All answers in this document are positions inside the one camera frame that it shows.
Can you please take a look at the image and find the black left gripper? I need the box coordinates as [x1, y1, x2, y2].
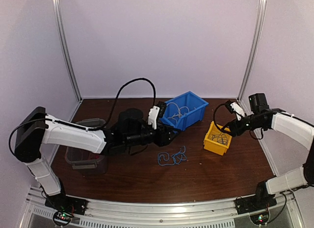
[125, 121, 181, 148]

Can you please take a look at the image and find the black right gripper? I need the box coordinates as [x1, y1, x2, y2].
[222, 114, 263, 137]

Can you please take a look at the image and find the blue cable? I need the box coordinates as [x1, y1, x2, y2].
[210, 131, 230, 144]

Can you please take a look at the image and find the coloured cable pile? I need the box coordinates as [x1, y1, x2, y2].
[157, 146, 188, 167]

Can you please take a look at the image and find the yellow cable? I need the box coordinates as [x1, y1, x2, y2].
[166, 102, 197, 122]

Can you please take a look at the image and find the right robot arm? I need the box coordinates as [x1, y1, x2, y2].
[217, 93, 314, 209]

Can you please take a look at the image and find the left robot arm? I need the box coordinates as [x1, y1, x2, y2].
[8, 106, 181, 210]

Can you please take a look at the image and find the yellow plastic bin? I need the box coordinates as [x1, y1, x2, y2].
[203, 121, 232, 156]

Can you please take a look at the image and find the blue plastic bin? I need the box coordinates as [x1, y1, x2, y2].
[161, 91, 209, 131]

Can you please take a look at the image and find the grey transparent plastic container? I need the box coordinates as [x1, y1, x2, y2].
[65, 118, 108, 176]

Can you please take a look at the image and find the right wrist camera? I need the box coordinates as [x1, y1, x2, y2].
[225, 100, 246, 121]

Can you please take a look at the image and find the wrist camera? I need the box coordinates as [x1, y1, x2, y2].
[147, 101, 167, 130]
[225, 100, 246, 121]

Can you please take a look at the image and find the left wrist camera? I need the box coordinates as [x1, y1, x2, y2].
[147, 101, 167, 130]

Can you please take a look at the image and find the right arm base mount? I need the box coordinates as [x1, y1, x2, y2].
[234, 195, 277, 215]

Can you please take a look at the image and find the aluminium front rail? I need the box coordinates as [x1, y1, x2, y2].
[19, 187, 305, 228]

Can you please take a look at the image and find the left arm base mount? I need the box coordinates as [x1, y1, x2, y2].
[45, 196, 87, 215]

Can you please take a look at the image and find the left aluminium frame post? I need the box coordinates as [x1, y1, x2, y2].
[51, 0, 83, 102]

